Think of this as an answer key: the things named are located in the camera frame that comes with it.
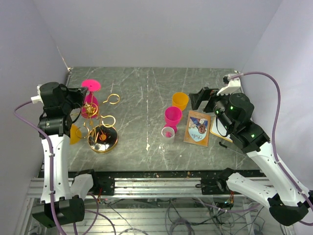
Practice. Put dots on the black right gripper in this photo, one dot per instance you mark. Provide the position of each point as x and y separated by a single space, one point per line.
205 94

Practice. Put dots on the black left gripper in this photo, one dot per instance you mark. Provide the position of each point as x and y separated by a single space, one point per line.
78 93

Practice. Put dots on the yellow wine glass front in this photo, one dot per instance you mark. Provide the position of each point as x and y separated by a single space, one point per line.
180 100

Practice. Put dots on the yellow wine glass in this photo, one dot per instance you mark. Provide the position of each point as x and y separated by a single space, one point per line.
180 100
75 134

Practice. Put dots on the pink wine glass back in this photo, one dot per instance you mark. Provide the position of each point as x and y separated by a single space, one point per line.
93 86

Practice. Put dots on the pink wine glass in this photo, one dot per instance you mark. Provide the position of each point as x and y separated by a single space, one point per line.
172 117
93 86

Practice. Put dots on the pink wine glass front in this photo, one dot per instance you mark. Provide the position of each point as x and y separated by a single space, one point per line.
172 117

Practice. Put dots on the clear wine glass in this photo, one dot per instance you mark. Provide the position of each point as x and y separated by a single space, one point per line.
167 135

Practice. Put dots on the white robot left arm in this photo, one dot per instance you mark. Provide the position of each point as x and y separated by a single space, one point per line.
62 202

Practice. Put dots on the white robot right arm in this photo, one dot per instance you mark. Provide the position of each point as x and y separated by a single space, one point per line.
287 200

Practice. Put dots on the wooden picture card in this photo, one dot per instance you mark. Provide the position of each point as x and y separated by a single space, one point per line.
197 128

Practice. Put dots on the white board yellow frame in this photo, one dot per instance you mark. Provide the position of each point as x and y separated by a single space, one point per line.
219 130

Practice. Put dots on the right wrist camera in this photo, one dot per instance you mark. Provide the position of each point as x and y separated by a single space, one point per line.
232 83

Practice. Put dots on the gold wire glass rack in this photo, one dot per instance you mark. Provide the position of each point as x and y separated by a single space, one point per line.
98 130

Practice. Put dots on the aluminium mounting rail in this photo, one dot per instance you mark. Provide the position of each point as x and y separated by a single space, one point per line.
159 187

